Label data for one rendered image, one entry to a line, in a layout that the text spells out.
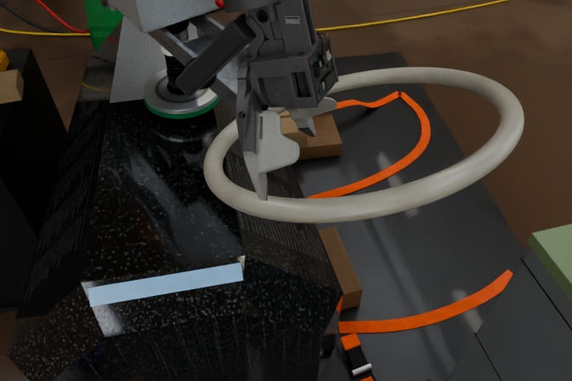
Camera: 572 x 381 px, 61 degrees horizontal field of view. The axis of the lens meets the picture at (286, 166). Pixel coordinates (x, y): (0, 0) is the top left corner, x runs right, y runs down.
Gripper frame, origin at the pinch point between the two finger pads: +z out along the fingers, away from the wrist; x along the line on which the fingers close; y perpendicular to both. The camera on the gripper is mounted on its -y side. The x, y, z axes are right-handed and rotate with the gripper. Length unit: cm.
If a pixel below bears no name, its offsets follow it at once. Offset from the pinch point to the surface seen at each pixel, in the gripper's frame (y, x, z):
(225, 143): -20.6, 17.5, 5.4
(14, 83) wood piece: -113, 49, -1
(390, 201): 11.4, 1.1, 5.3
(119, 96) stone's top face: -82, 57, 8
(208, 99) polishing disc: -52, 58, 12
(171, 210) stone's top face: -48, 27, 27
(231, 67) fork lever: -33, 45, 1
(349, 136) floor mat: -58, 170, 80
